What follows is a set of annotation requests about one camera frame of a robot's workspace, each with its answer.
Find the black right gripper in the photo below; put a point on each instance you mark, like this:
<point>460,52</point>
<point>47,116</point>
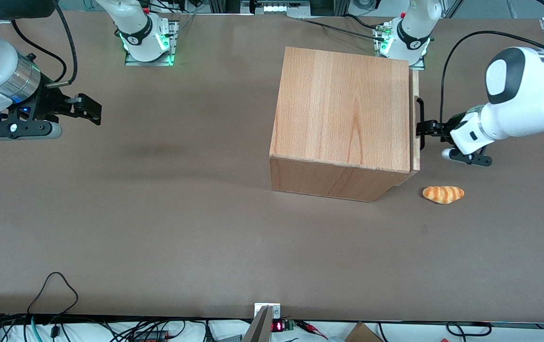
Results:
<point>48,102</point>

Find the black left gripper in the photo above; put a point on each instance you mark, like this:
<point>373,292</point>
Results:
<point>451,123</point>

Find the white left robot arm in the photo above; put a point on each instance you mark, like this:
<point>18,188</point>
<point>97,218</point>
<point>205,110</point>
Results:
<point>523,107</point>

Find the wooden drawer cabinet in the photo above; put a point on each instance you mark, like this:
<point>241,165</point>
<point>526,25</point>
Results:
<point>343,109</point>

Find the orange striped bread roll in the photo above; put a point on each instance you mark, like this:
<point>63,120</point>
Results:
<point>443,194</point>

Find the silver lit device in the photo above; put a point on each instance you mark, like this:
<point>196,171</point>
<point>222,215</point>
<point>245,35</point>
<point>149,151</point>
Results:
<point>276,7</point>

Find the brown cardboard piece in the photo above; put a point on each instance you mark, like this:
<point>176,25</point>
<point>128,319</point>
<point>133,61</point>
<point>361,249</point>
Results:
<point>362,334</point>

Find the red alligator clip lead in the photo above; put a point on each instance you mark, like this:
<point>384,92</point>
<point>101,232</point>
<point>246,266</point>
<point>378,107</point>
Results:
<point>311,327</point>

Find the red digit display module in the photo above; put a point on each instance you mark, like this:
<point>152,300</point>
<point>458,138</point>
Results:
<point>277,326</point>

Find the wooden slat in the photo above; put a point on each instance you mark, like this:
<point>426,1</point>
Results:
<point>258,327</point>

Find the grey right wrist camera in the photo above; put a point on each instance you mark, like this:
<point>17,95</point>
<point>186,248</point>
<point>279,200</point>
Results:
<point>15,130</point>

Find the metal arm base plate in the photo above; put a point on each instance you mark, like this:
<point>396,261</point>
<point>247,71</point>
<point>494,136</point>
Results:
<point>376,35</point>
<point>175,42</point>

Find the silver camera mount bracket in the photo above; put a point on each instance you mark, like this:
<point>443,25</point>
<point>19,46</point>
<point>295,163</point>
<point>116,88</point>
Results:
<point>276,309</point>

